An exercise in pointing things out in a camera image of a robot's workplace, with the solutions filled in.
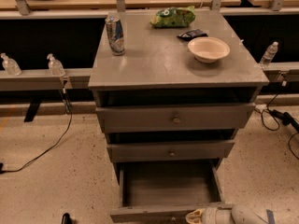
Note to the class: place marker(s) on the grey wooden drawer cabinet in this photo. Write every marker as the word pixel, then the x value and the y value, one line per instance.
pixel 158 69

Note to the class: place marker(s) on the green chip bag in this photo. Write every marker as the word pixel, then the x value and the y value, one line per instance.
pixel 173 17

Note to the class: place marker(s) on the grey top drawer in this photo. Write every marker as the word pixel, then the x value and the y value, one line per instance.
pixel 162 118

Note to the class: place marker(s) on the silver blue drink can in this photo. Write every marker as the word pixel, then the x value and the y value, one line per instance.
pixel 115 35

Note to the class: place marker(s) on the grey middle drawer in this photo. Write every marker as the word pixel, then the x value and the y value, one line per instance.
pixel 170 151

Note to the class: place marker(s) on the clear pump bottle far left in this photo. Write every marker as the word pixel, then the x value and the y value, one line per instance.
pixel 10 65

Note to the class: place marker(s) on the grey drawer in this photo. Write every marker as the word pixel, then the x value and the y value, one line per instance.
pixel 170 151
pixel 162 118
pixel 166 190

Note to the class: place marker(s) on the clear water bottle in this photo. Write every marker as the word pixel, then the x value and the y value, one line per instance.
pixel 269 54

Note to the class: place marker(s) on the white bowl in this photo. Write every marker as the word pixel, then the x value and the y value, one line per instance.
pixel 208 49

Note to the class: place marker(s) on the black object bottom edge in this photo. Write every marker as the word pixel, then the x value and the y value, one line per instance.
pixel 66 219

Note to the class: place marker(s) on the clear pump bottle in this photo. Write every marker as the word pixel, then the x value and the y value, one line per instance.
pixel 55 66
pixel 10 65

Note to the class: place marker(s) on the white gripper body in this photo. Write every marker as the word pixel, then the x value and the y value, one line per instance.
pixel 214 216

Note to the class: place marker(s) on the dark blue snack packet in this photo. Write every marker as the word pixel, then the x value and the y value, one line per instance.
pixel 192 34

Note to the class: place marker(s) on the grey bottom drawer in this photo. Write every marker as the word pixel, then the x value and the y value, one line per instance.
pixel 166 190

